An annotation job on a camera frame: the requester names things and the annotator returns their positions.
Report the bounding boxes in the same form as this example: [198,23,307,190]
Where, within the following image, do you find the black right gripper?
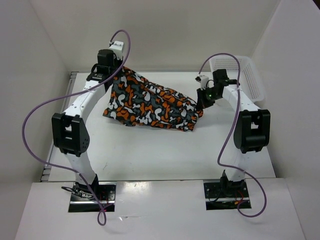
[195,85,221,110]

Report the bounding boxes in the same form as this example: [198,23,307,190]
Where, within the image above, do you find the orange black camouflage shorts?
[103,67,204,132]

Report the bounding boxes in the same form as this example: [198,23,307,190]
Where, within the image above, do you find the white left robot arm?
[51,48,123,200]

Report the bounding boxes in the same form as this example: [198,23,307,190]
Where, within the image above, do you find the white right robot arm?
[195,69,271,197]

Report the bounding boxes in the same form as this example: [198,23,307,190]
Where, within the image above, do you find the white perforated plastic basket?
[209,55,265,103]

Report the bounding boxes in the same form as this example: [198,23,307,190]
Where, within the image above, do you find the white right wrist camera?
[195,74,209,90]

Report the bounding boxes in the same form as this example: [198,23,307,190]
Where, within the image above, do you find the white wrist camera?
[109,40,125,61]
[195,74,209,90]

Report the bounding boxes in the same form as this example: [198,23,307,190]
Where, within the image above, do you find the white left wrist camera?
[109,40,125,61]

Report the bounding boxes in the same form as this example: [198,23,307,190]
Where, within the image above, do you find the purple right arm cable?
[198,52,268,218]

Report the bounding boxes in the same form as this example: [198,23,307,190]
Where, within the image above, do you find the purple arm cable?
[198,52,268,218]
[21,29,132,226]

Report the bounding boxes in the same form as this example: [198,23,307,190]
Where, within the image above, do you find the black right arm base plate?
[203,179,252,211]

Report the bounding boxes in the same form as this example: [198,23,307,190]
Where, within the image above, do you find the aluminium table edge rail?
[40,71,79,183]

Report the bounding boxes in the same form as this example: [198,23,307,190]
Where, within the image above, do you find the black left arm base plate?
[61,181,117,213]

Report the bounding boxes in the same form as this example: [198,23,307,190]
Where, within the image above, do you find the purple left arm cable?
[21,29,132,226]

